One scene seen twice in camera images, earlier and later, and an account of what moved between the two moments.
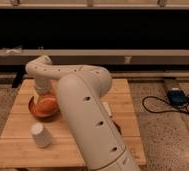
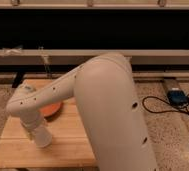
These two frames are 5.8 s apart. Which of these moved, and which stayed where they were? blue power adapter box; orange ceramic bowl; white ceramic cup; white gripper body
Moved: white gripper body
Stayed: orange ceramic bowl; blue power adapter box; white ceramic cup
